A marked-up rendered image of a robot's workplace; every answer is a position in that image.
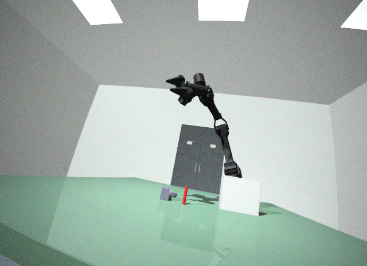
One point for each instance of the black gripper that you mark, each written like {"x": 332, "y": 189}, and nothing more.
{"x": 186, "y": 91}

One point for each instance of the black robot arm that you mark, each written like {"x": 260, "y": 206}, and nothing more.
{"x": 207, "y": 99}

